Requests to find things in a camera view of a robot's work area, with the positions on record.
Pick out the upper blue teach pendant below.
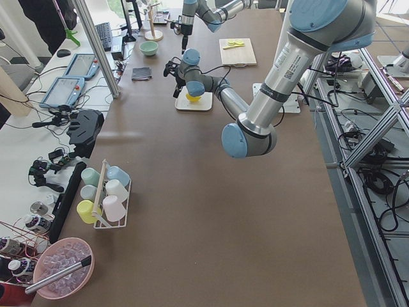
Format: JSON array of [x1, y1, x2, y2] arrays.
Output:
[[63, 53, 100, 81]]

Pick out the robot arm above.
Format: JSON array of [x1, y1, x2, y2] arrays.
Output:
[[171, 0, 253, 54], [164, 0, 377, 158]]

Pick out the pink bowl of ice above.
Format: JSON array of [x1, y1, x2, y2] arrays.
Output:
[[33, 237, 95, 300]]

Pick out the wooden mug tree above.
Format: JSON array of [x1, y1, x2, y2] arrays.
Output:
[[144, 3, 163, 42]]

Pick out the yellow cup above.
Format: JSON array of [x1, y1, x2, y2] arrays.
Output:
[[77, 200, 97, 224]]

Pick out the pink cup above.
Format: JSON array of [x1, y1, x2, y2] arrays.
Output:
[[102, 195, 127, 222]]

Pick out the bamboo cutting board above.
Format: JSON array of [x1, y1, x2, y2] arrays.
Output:
[[219, 38, 257, 67]]

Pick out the mint green bowl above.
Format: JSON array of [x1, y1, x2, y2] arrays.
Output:
[[139, 41, 158, 56]]

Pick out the black computer mouse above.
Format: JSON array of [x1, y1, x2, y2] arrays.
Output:
[[56, 49, 71, 58]]

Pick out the cream white cup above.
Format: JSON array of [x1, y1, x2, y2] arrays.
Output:
[[105, 179, 128, 203]]

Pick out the black keyboard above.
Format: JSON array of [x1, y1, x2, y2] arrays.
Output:
[[95, 22, 112, 51]]

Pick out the metal tongs in bowl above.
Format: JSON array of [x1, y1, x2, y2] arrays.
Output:
[[25, 255, 93, 294]]

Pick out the yellow plastic knife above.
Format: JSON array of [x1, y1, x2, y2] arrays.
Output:
[[222, 44, 245, 50]]

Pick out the white wire cup rack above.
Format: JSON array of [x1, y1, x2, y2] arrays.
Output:
[[91, 159, 132, 230]]

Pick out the blue teach pendant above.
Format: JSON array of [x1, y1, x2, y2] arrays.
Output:
[[63, 53, 100, 81], [39, 77, 85, 108]]

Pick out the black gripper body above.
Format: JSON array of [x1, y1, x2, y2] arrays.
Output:
[[163, 57, 185, 88], [171, 15, 193, 42]]

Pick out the lower blue teach pendant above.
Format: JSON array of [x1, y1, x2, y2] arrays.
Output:
[[39, 77, 85, 108]]

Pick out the yellow lemon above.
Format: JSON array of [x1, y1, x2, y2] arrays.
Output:
[[185, 93, 201, 103]]

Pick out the grey folded cloth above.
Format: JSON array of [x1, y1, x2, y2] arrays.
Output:
[[131, 67, 152, 81]]

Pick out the mint green cup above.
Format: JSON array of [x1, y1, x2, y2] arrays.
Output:
[[81, 168, 100, 187]]

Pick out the black flat bar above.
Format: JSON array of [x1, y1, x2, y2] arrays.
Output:
[[48, 162, 86, 244]]

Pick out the cream rabbit print tray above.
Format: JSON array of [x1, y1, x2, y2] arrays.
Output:
[[174, 89, 213, 111]]

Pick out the aluminium frame post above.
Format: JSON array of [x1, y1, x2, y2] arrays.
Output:
[[73, 0, 120, 98]]

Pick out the black angular device housing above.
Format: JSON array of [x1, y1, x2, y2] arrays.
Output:
[[66, 109, 104, 158]]

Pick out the light blue cup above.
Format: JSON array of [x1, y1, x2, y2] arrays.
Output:
[[106, 166, 130, 187]]

